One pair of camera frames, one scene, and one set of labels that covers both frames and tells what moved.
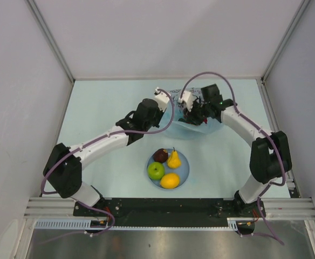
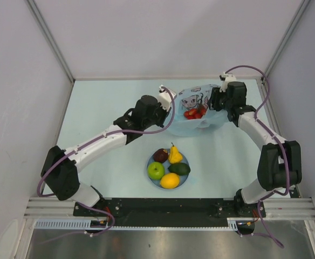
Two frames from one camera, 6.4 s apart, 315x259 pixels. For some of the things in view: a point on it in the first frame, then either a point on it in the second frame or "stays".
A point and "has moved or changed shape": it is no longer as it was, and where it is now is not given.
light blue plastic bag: (174, 110) stays
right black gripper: (190, 118) to (215, 95)
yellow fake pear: (173, 161) has moved or changed shape
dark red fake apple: (161, 155) stays
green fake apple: (155, 170) stays
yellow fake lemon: (170, 181) stays
